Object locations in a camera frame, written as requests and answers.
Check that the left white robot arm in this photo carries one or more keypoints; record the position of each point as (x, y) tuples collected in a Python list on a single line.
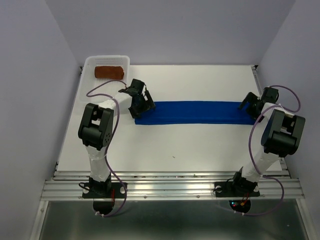
[(100, 121)]

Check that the aluminium rail frame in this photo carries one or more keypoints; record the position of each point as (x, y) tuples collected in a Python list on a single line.
[(170, 171)]

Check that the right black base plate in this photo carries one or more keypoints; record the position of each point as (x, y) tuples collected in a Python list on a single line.
[(230, 189)]

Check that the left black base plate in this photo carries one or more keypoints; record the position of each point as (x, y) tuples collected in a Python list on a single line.
[(115, 191)]

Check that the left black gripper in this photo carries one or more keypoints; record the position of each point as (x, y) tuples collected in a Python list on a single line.
[(147, 105)]

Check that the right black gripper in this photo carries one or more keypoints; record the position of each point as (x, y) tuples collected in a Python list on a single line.
[(249, 98)]

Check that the white plastic basket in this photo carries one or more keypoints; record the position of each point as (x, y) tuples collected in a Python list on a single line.
[(88, 80)]

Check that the brown towel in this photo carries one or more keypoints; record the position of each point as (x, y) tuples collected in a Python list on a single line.
[(109, 72)]

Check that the blue towel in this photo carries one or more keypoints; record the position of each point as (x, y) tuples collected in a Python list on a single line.
[(195, 112)]

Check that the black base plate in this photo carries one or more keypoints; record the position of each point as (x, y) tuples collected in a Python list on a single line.
[(230, 189), (115, 191)]

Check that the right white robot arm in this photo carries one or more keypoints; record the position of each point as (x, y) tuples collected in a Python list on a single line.
[(280, 138)]

